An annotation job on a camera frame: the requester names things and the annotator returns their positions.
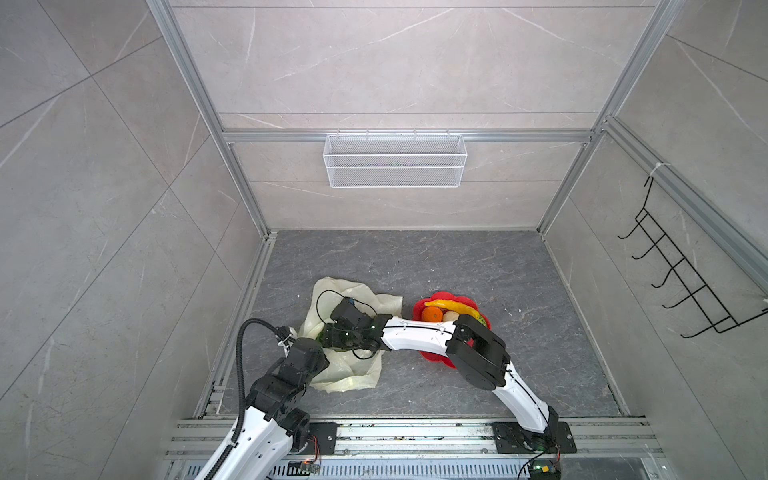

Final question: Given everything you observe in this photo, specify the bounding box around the yellowish plastic bag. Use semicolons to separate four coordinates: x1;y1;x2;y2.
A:
298;277;403;393

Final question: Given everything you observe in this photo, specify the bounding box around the orange fake fruit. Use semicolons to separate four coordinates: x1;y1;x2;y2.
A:
420;306;444;323

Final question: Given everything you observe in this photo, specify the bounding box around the beige fake potato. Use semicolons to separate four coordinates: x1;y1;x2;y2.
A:
442;311;460;322

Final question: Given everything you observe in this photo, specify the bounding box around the yellow fake banana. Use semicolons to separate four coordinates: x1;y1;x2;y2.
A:
425;299;483;321

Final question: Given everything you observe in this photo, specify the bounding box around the red flower-shaped plate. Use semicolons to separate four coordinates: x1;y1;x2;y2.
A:
412;291;492;370

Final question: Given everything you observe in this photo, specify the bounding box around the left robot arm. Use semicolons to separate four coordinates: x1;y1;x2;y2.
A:
197;338;329;479

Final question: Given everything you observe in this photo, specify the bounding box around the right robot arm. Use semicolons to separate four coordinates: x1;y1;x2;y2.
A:
318;297;559;451

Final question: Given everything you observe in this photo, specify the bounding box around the right thin black cable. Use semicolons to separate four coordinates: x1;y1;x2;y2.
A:
315;289;550;433

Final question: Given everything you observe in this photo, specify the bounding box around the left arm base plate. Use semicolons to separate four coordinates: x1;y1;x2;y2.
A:
308;422;339;456

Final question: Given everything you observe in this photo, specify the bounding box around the left black corrugated cable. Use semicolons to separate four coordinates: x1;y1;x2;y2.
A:
203;318;286;480

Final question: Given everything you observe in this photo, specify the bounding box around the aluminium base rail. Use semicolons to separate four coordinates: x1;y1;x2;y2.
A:
161;417;664;460

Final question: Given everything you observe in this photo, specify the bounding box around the white wire mesh basket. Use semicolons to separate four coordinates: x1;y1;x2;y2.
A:
323;134;468;189

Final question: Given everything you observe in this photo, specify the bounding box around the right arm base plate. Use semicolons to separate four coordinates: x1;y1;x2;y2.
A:
491;422;577;454

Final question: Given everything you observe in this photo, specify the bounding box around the black wire hook rack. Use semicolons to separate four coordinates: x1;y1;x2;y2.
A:
617;176;767;339

